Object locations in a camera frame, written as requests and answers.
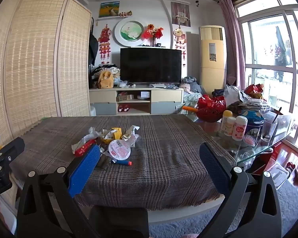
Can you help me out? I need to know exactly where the yellow snack wrapper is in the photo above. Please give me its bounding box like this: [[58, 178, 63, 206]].
[[101, 127, 122, 144]]

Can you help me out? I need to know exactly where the cream standing air conditioner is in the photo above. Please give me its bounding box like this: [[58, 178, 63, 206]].
[[200, 25, 227, 95]]

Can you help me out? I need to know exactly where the yellow cap lotion bottle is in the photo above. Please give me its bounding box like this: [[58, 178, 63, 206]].
[[220, 110, 232, 133]]

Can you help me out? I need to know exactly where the yellow plush backpack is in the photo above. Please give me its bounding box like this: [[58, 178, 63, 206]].
[[98, 70, 113, 89]]

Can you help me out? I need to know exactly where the crumpled white plastic wrapper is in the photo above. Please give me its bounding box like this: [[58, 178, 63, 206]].
[[71, 127, 102, 154]]

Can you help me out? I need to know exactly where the round green wall plate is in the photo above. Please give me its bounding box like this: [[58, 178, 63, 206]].
[[114, 17, 145, 47]]

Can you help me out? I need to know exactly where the pink window curtain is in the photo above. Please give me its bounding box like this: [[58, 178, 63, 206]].
[[219, 0, 245, 89]]

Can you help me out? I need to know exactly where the white cream bottle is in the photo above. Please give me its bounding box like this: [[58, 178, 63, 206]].
[[224, 117, 236, 136]]

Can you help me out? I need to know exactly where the red plastic toy basket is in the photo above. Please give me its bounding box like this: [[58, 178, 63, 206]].
[[182, 95, 227, 123]]

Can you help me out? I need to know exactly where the white green long wrapper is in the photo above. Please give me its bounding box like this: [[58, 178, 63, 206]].
[[122, 125, 140, 147]]

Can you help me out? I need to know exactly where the brown plaid table cloth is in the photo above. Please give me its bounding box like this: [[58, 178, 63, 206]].
[[9, 114, 237, 211]]

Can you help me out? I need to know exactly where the landscape wall painting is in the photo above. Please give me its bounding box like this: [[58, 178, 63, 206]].
[[99, 1, 120, 18]]

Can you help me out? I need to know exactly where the white pink powder bottle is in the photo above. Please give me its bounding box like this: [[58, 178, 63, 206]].
[[232, 115, 248, 141]]

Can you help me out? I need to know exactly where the red hanging wall ornament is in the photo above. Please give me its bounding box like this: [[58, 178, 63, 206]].
[[98, 25, 112, 64]]

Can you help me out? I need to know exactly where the clear plastic storage box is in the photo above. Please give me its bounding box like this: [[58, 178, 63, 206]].
[[258, 111, 292, 147]]

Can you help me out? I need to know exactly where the red cylindrical snack can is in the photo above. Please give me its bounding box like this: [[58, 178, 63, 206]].
[[74, 139, 97, 157]]

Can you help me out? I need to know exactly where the bamboo folding screen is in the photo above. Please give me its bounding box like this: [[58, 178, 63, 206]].
[[0, 0, 91, 149]]

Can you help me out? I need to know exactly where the blue red marker pen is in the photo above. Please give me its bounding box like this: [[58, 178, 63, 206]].
[[111, 160, 132, 166]]

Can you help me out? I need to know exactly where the beige grey TV cabinet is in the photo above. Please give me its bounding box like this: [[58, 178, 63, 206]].
[[89, 86, 184, 116]]

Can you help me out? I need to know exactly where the black flat screen television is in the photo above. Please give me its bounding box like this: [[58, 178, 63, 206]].
[[119, 47, 182, 83]]

